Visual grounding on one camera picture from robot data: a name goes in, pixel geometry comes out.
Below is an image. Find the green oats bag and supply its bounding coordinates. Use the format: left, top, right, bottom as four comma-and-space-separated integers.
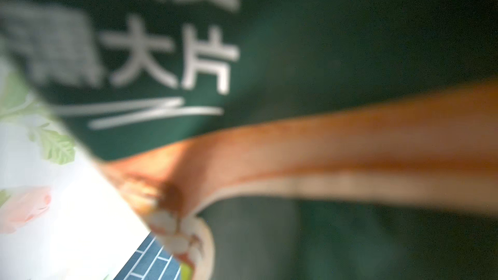
1, 0, 497, 279

